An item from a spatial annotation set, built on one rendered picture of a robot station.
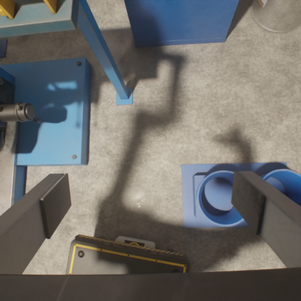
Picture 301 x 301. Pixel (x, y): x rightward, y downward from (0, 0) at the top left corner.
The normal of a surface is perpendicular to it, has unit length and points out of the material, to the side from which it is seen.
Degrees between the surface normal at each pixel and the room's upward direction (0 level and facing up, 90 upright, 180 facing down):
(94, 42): 90
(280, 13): 93
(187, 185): 0
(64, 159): 0
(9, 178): 0
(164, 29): 90
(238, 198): 84
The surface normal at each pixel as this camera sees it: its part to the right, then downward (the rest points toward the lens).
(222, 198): -0.09, -0.16
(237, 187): -1.00, 0.01
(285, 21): -0.13, 0.99
